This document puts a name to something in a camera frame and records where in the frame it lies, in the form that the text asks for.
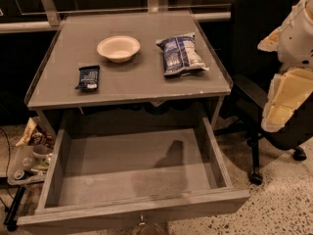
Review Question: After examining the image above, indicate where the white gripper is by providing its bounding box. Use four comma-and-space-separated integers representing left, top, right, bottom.
257, 0, 313, 132

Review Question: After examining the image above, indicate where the blue rxbar blueberry bar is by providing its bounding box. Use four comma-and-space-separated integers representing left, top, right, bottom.
76, 66, 100, 91

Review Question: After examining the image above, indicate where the open grey top drawer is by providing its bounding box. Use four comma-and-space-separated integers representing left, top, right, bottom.
18, 117, 249, 235

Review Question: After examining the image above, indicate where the black office chair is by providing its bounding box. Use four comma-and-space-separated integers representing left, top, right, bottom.
216, 0, 313, 185

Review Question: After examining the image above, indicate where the blue white chip bag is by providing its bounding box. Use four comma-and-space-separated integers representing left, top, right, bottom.
156, 32, 209, 77

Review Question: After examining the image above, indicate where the grey cabinet table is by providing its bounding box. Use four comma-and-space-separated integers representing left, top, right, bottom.
23, 9, 235, 139

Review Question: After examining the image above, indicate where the white paper bowl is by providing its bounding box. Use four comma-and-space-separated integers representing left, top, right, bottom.
97, 36, 141, 64

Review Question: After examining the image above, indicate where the clear bin of snacks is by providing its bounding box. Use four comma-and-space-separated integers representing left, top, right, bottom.
8, 117, 55, 185

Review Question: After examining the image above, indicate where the black stand leg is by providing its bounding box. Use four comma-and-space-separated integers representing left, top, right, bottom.
3, 186, 25, 232

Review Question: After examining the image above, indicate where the metal drawer handle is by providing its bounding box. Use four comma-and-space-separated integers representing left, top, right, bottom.
131, 214, 165, 235

